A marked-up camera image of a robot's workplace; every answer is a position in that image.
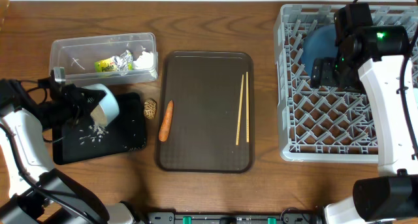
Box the grey dishwasher rack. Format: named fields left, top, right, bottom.
left=274, top=4, right=417, bottom=164

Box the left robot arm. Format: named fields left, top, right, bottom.
left=1, top=78, right=148, bottom=224

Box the wooden chopstick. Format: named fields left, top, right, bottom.
left=246, top=72, right=249, bottom=143
left=236, top=75, right=244, bottom=146

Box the white tissue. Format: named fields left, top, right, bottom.
left=133, top=49, right=154, bottom=70

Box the black waste tray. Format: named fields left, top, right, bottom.
left=52, top=93, right=147, bottom=165

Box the dark blue plate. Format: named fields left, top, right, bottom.
left=300, top=24, right=338, bottom=76

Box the brown dried mushroom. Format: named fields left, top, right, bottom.
left=144, top=99, right=157, bottom=120

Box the light blue rice bowl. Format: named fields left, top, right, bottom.
left=84, top=84, right=120, bottom=127

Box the clear plastic bin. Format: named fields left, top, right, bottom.
left=49, top=33, right=158, bottom=87

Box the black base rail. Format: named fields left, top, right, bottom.
left=147, top=209, right=325, bottom=224

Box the right wooden chopstick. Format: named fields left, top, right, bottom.
left=246, top=72, right=249, bottom=143

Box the left wooden chopstick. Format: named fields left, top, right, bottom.
left=236, top=75, right=244, bottom=146

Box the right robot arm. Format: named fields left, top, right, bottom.
left=310, top=3, right=417, bottom=223

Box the orange carrot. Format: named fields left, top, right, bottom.
left=159, top=100, right=174, bottom=142

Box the yellow foil snack wrapper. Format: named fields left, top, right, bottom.
left=95, top=50, right=133, bottom=72

